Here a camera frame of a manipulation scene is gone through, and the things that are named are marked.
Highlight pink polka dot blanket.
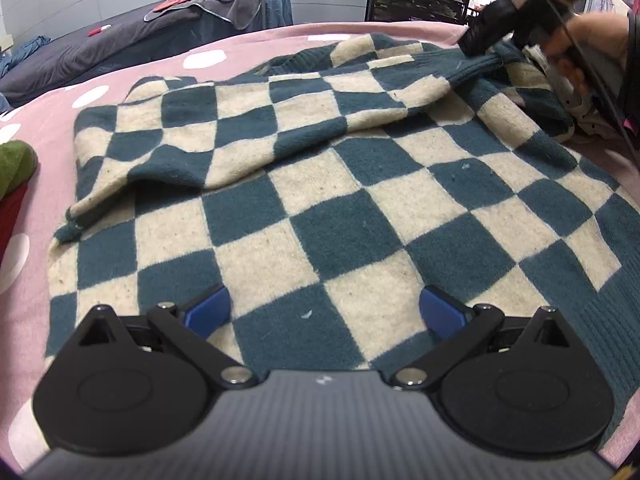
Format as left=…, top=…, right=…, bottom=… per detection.
left=0, top=20, right=640, bottom=476

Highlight red folded garment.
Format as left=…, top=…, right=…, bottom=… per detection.
left=0, top=182, right=28, bottom=260

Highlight green folded garment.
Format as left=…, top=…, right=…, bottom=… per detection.
left=0, top=140, right=38, bottom=198

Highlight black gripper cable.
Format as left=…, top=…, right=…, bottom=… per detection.
left=534, top=0, right=640, bottom=154

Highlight teal cream checkered sweater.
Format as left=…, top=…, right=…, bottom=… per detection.
left=47, top=34, right=639, bottom=437

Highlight dark grey bed mattress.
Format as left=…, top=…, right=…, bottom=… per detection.
left=1, top=2, right=269, bottom=112

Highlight small red white object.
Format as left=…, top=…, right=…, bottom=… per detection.
left=87, top=24, right=112, bottom=37

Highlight red item on towel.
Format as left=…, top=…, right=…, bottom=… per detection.
left=152, top=0, right=189, bottom=12

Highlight blue crumpled clothes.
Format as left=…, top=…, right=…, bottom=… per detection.
left=0, top=36, right=51, bottom=77

